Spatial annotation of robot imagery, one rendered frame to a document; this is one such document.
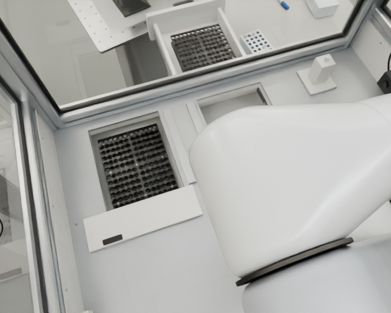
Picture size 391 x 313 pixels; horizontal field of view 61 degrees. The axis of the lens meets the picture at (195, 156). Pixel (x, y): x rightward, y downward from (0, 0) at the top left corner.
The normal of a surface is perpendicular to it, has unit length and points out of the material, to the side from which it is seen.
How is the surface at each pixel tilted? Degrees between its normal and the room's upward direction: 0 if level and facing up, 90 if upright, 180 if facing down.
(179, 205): 0
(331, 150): 10
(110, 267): 0
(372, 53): 90
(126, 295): 0
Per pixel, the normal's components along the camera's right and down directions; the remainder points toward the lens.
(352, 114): -0.09, -0.66
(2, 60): 0.32, 0.85
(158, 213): 0.00, -0.44
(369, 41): -0.95, 0.29
